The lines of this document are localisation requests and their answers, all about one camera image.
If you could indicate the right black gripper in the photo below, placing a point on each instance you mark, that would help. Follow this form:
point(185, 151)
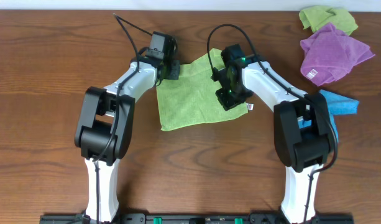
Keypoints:
point(232, 101)

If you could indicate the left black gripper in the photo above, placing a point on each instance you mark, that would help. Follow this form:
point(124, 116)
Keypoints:
point(172, 71)

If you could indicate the light green cloth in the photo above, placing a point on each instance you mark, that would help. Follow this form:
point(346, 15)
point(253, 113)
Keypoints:
point(191, 99)

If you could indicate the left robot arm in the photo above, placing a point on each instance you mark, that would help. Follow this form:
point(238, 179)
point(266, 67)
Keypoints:
point(104, 128)

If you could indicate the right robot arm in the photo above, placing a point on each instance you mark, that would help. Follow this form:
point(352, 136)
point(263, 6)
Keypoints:
point(303, 134)

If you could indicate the purple cloth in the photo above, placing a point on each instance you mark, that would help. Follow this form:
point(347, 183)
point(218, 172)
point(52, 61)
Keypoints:
point(330, 54)

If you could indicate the blue cloth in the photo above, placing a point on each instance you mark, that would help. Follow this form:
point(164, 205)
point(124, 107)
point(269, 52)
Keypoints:
point(339, 105)

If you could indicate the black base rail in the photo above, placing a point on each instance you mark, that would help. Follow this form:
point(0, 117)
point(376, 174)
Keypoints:
point(140, 218)

